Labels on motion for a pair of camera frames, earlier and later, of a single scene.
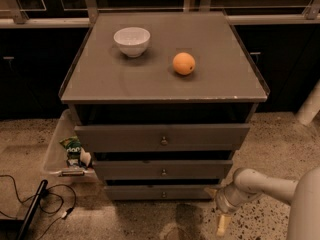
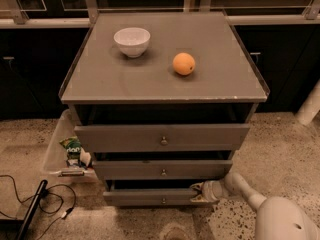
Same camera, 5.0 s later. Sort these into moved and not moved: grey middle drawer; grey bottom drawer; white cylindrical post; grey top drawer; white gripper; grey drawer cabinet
Moved: grey bottom drawer; white gripper
Not moved: grey drawer cabinet; grey top drawer; grey middle drawer; white cylindrical post
